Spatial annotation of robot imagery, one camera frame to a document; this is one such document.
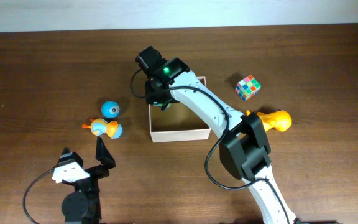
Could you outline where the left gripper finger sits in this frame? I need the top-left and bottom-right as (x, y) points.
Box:
(57, 147), (83, 167)
(95, 136), (116, 169)

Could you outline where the yellow rubber duck toy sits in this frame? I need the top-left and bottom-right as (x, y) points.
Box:
(256, 110), (292, 132)

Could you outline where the blue ball toy with eye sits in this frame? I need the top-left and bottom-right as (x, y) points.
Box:
(101, 101), (120, 119)

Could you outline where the Rubik's cube one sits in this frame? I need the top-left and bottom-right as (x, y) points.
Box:
(152, 102), (171, 111)
(234, 75), (261, 101)

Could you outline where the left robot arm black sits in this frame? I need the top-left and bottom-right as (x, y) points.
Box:
(52, 137), (116, 224)

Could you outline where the orange blue duck toy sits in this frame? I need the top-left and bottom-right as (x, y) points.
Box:
(81, 119), (123, 139)

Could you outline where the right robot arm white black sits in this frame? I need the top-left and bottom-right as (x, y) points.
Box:
(135, 46), (301, 223)

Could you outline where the white cardboard box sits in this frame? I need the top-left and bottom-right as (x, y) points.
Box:
(148, 76), (212, 144)

